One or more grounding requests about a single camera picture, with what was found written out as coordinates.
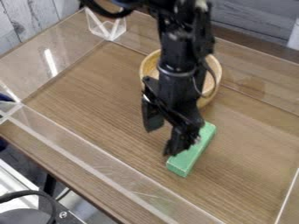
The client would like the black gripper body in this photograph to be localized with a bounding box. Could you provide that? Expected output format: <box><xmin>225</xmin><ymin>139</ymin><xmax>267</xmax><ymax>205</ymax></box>
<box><xmin>141</xmin><ymin>68</ymin><xmax>205</xmax><ymax>127</ymax></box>

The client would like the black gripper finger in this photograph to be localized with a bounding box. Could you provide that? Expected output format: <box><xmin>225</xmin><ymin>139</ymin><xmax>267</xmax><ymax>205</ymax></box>
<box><xmin>141</xmin><ymin>98</ymin><xmax>164</xmax><ymax>132</ymax></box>
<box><xmin>163</xmin><ymin>125</ymin><xmax>201</xmax><ymax>156</ymax></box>

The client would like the green rectangular block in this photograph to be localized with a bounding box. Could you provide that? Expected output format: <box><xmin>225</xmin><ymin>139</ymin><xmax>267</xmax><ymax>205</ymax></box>
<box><xmin>165</xmin><ymin>122</ymin><xmax>217</xmax><ymax>178</ymax></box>

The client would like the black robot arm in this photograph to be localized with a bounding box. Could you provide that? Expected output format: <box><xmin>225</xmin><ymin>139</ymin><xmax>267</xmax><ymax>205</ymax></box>
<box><xmin>80</xmin><ymin>0</ymin><xmax>215</xmax><ymax>156</ymax></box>

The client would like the light brown wooden bowl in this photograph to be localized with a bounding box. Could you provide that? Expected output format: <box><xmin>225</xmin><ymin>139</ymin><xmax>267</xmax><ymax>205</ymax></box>
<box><xmin>139</xmin><ymin>50</ymin><xmax>223</xmax><ymax>109</ymax></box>

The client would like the black table leg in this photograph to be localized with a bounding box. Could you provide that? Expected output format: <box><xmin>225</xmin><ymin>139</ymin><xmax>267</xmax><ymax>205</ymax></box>
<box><xmin>43</xmin><ymin>174</ymin><xmax>57</xmax><ymax>196</ymax></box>

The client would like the clear acrylic enclosure wall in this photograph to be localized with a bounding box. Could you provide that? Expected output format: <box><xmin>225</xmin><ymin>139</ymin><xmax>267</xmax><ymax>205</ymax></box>
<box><xmin>0</xmin><ymin>13</ymin><xmax>299</xmax><ymax>224</ymax></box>

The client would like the black metal bracket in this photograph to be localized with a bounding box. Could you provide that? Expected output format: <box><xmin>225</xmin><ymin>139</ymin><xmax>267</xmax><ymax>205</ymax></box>
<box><xmin>39</xmin><ymin>197</ymin><xmax>87</xmax><ymax>224</ymax></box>

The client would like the black cable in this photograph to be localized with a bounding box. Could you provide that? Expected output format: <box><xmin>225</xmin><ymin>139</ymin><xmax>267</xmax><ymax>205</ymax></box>
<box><xmin>0</xmin><ymin>190</ymin><xmax>56</xmax><ymax>224</ymax></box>

